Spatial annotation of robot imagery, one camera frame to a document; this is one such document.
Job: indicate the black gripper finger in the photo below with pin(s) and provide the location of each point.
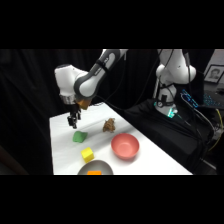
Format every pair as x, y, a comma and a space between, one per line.
70, 122
75, 124

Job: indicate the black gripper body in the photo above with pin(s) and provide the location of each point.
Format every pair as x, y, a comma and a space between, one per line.
74, 112

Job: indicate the green triangle block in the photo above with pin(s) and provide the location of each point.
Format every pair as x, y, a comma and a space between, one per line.
80, 136

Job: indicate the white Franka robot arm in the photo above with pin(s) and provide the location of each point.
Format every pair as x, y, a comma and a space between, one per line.
85, 81

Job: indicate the grey bowl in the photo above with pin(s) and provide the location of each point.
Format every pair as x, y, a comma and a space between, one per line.
96, 165

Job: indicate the pink bowl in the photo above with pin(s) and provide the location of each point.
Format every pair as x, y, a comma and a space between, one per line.
125, 146

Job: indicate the yellow cube block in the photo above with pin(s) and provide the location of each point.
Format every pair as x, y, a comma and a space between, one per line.
87, 155

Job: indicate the brown plush toy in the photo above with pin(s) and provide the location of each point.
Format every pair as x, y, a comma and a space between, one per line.
109, 125

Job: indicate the black curtain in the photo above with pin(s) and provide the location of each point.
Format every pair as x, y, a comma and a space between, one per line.
30, 100

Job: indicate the orange block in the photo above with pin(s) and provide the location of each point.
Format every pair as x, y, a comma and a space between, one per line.
94, 172

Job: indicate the black covered robot stand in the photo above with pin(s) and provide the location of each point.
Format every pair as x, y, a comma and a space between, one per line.
166, 133

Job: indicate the green status light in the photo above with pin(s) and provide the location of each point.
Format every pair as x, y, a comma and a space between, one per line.
171, 113

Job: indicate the blue lit device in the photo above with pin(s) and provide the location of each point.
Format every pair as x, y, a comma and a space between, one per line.
189, 98

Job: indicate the blue lit keyboard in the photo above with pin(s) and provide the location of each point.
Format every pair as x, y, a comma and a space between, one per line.
213, 101

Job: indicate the framed portrait picture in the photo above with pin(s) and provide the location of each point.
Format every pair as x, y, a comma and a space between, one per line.
214, 74

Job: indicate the amber wrist camera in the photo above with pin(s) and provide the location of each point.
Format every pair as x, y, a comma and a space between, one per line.
83, 104

